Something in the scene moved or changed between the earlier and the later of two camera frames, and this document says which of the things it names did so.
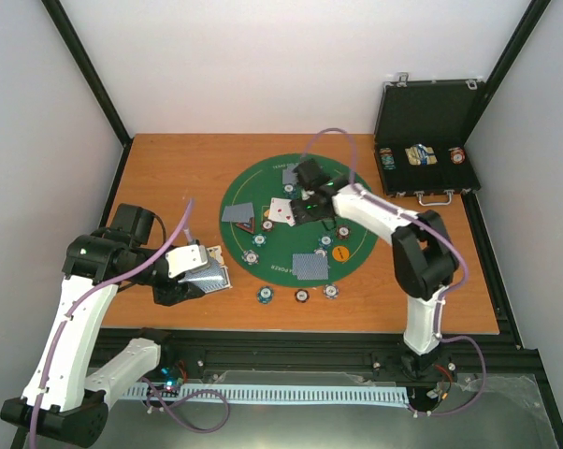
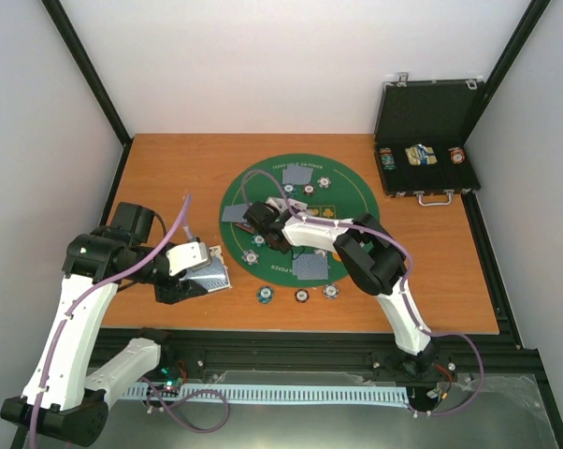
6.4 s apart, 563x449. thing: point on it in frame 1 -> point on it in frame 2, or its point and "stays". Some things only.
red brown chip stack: x=301 y=296 stays
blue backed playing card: x=238 y=212 stays
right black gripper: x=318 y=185 -> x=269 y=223
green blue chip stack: x=265 y=295 stays
